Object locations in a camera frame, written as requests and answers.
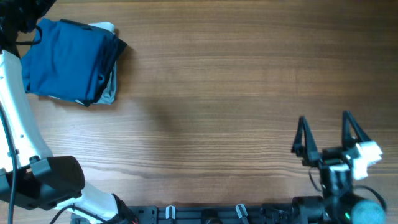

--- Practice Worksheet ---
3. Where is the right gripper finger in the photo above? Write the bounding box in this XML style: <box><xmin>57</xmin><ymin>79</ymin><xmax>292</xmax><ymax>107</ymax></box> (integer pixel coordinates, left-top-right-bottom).
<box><xmin>341</xmin><ymin>110</ymin><xmax>371</xmax><ymax>148</ymax></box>
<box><xmin>291</xmin><ymin>116</ymin><xmax>320</xmax><ymax>163</ymax></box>

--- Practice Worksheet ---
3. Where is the blue polo shirt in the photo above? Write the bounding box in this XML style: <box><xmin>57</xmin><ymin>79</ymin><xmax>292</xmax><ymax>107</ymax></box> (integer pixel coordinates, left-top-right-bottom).
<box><xmin>21</xmin><ymin>19</ymin><xmax>111</xmax><ymax>101</ymax></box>

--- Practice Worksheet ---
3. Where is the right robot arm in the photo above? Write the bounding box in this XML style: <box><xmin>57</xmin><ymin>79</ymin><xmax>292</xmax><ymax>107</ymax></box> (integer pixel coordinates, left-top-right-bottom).
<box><xmin>291</xmin><ymin>111</ymin><xmax>387</xmax><ymax>223</ymax></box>

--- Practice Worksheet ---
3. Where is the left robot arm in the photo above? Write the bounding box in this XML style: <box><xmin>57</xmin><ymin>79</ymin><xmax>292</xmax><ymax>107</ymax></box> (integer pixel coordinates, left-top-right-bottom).
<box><xmin>1</xmin><ymin>1</ymin><xmax>138</xmax><ymax>223</ymax></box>

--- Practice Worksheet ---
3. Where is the navy folded garment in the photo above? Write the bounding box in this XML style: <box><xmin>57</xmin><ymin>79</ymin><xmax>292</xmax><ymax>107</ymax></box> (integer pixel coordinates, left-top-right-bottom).
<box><xmin>60</xmin><ymin>19</ymin><xmax>127</xmax><ymax>107</ymax></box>

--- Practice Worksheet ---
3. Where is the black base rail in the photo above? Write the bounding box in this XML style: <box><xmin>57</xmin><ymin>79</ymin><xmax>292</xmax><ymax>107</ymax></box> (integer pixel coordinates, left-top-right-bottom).
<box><xmin>129</xmin><ymin>204</ymin><xmax>327</xmax><ymax>224</ymax></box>

